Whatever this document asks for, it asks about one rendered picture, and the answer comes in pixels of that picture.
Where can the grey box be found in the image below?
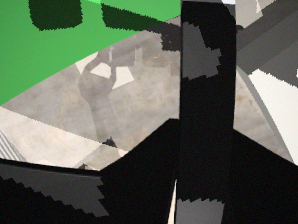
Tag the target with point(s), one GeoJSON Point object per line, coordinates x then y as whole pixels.
{"type": "Point", "coordinates": [269, 67]}

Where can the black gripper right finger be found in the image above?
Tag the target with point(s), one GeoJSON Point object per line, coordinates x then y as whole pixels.
{"type": "Point", "coordinates": [262, 187]}

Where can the green flat mat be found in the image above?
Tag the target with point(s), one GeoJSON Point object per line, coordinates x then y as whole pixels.
{"type": "Point", "coordinates": [38, 38]}

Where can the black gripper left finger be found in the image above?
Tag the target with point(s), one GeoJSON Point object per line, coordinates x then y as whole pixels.
{"type": "Point", "coordinates": [138, 188]}

